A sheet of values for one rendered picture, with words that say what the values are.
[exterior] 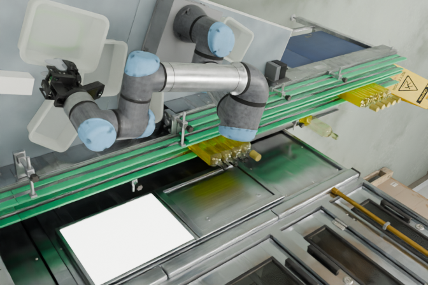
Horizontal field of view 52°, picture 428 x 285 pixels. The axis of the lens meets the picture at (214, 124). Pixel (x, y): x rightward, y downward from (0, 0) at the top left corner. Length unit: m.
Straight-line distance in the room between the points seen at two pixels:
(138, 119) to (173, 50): 0.78
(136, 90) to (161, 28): 0.76
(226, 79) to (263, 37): 1.13
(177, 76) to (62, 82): 0.29
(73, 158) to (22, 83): 0.38
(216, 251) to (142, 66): 0.91
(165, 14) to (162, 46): 0.12
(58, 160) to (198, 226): 0.60
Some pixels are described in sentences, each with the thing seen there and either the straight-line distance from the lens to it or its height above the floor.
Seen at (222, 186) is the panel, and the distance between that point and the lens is 2.00.
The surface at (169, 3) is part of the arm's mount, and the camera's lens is 1.78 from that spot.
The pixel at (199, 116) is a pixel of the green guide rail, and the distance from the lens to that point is 1.98.
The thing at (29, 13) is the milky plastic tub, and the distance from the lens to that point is 1.24.
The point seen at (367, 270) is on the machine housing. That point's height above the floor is 1.77.
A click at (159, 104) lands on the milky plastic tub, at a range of 1.93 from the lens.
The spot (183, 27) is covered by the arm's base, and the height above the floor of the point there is 0.91.
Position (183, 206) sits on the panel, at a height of 1.13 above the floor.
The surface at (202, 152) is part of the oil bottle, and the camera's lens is 1.96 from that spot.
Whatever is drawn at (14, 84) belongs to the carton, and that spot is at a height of 0.81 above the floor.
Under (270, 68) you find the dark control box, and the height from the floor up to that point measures 0.79.
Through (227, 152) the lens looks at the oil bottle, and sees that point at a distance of 1.95.
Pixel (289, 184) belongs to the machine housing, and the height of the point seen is 1.24.
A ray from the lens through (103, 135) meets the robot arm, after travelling 1.03.
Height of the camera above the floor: 2.25
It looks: 40 degrees down
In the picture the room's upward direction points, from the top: 126 degrees clockwise
